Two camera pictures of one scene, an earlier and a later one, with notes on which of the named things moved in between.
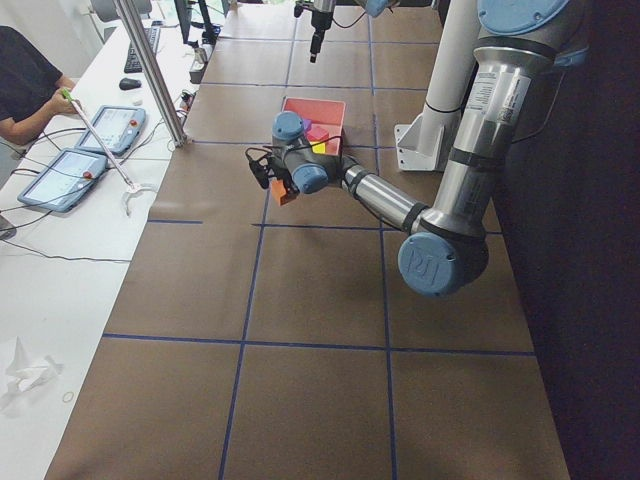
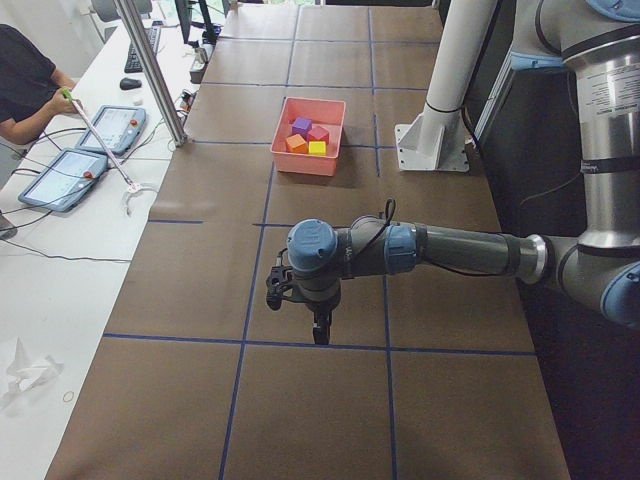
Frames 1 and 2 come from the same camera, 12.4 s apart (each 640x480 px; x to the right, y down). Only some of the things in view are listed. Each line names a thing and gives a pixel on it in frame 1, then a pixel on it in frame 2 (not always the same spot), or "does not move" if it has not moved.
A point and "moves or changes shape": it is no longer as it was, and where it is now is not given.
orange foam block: (280, 193) moves or changes shape
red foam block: (317, 134) does not move
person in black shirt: (31, 88) does not move
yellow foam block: (318, 147) does not move
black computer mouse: (129, 84) does not move
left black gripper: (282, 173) → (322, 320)
